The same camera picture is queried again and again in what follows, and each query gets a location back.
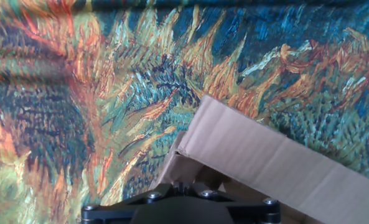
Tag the large cardboard box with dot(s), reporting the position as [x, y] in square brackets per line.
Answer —
[265, 161]

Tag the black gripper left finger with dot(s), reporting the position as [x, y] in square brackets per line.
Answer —
[109, 213]

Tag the sunflower painting tablecloth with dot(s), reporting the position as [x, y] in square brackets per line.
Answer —
[78, 93]

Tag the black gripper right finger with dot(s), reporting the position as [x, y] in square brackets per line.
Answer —
[255, 213]

